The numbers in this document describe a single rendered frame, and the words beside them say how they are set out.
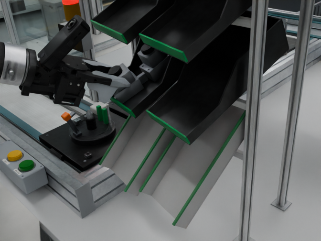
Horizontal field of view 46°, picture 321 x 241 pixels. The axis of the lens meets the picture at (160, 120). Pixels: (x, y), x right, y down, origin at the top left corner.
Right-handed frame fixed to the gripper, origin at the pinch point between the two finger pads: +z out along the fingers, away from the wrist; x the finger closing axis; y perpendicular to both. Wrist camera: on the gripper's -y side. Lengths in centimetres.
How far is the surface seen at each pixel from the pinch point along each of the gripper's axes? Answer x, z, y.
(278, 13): -94, 130, -21
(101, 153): -12.6, 8.8, 28.3
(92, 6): -149, 46, 15
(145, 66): -0.1, 5.0, -3.1
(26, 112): -59, -1, 43
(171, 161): 10.8, 13.6, 14.2
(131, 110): 8.3, 0.3, 4.0
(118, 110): -33.2, 21.0, 24.1
